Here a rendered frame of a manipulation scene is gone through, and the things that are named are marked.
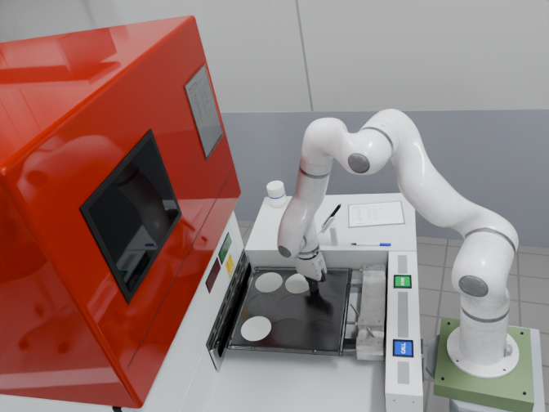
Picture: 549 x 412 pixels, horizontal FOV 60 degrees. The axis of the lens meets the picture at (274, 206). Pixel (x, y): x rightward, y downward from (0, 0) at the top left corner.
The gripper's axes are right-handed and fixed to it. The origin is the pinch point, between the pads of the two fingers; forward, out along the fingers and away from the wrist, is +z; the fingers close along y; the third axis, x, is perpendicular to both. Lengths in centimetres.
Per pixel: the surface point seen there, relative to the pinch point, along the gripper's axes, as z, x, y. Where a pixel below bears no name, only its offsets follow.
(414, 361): -3.9, 14.6, -43.3
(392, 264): -4.0, -17.3, -21.3
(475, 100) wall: -3, -150, -3
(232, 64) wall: -30, -111, 129
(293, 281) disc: 2.0, 0.3, 8.7
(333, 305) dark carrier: 2.1, 3.1, -9.9
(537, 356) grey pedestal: 10, -14, -68
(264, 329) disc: 1.9, 22.9, 4.4
